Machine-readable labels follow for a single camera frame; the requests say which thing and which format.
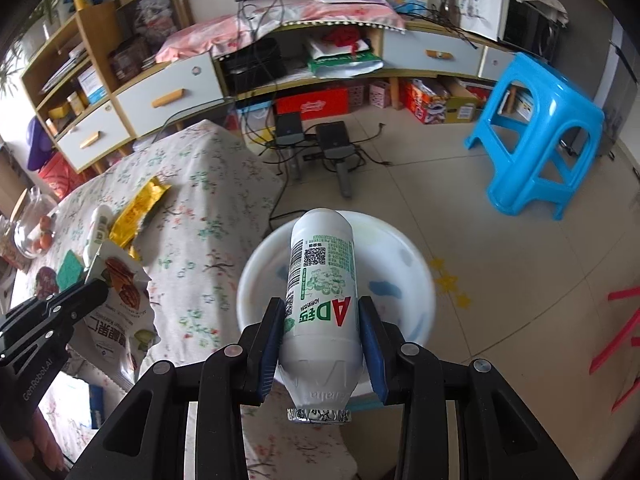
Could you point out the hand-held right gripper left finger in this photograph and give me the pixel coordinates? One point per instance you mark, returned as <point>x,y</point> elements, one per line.
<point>267,350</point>

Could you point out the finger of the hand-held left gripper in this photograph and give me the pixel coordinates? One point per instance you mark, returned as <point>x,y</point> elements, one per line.
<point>45,342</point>
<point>75,300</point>

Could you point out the red bag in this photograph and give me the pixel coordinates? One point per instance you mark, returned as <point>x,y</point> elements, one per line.
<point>60,175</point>

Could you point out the white plastic basin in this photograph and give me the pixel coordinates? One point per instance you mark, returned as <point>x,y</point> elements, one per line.
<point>400,260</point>

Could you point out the red plastic strips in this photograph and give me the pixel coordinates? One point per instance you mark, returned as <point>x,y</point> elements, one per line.
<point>615,345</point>

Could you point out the black box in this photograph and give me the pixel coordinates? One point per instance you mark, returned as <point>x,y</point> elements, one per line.
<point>255,65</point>

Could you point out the gold snack wrapper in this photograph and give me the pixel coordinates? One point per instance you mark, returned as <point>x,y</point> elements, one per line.
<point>137,210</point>

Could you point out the white green-label drink bottle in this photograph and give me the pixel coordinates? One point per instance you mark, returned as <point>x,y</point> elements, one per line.
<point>97,225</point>
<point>320,285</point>

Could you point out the green white bag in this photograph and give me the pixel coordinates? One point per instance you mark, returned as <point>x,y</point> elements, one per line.
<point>345,66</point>

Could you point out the red box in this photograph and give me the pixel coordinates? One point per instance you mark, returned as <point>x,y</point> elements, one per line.
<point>312,104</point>

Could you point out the blue plastic stool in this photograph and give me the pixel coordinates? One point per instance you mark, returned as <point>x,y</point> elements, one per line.
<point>540,110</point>

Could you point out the purple plastic object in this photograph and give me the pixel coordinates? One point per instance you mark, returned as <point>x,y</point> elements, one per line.
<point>37,142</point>

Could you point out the person's left hand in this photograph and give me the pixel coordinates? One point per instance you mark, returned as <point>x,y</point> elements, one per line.
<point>50,442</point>

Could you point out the picture frame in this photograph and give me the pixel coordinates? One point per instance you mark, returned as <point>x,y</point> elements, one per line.
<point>150,10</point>

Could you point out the white nut snack bag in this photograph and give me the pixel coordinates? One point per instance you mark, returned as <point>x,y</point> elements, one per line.
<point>120,320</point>

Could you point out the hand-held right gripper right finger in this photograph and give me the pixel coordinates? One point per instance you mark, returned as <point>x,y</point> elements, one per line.
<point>372,355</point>

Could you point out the seed jar red label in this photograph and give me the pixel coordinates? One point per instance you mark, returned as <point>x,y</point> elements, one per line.
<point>7,245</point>

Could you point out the black device on stand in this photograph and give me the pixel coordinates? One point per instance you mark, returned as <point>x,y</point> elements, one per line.
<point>290,127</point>
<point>335,140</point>

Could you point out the yellow green sponge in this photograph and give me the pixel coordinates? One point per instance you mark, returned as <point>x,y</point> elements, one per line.
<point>70,267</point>

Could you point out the pink cloth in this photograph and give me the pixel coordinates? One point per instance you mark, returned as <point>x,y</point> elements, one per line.
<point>310,12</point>

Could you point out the floral tablecloth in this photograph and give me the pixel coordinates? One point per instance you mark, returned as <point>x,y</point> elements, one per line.
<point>210,200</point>

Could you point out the white microwave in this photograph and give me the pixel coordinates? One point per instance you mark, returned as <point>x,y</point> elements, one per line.
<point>480,10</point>

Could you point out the red cloth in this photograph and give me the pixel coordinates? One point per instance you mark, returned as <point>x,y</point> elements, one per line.
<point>345,37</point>

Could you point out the colourful cardboard box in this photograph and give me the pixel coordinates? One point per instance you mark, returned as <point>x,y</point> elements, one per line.
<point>430,102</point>

